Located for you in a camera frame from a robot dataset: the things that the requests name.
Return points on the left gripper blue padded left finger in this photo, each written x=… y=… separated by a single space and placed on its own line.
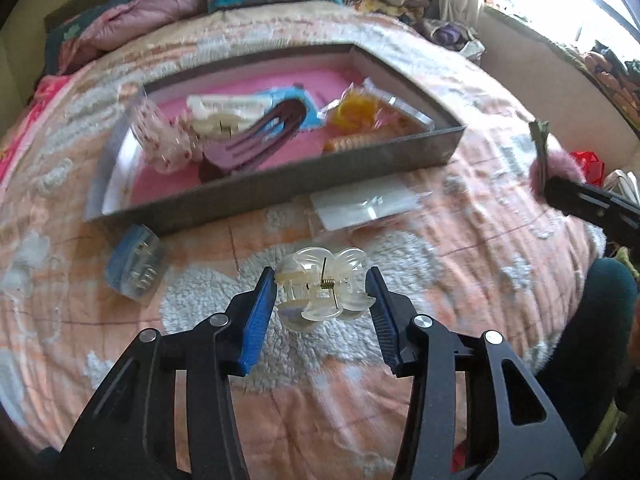
x=257 y=311

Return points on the maroon hair clip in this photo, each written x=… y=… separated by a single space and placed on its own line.
x=247 y=150

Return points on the pink and navy quilt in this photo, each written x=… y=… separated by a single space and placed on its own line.
x=108 y=26

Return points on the sheer pink dotted scrunchie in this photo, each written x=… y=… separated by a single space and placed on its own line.
x=166 y=145

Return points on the pink cartoon blanket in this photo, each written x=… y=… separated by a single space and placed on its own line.
x=46 y=90

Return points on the pink pompom hair clip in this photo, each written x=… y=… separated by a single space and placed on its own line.
x=549 y=164

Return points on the red plastic bag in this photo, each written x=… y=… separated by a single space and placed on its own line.
x=591 y=165

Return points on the shallow pink-lined cardboard box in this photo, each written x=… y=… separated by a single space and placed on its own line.
x=365 y=119

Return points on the white wire rack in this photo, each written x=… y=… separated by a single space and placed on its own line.
x=623 y=183

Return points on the cream white claw clip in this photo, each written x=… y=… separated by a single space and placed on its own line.
x=221 y=116

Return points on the clear flat plastic bag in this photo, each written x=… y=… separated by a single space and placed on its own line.
x=345 y=208

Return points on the clear butterfly claw clip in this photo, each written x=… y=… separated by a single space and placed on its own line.
x=316 y=285

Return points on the yellow rings in plastic bag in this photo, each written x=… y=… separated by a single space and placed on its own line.
x=365 y=107

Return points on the floral laundry basket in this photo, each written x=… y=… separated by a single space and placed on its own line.
x=453 y=36

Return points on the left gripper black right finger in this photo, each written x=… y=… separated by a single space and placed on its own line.
x=390 y=318

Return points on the blue small clip box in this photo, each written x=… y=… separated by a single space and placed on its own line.
x=137 y=264

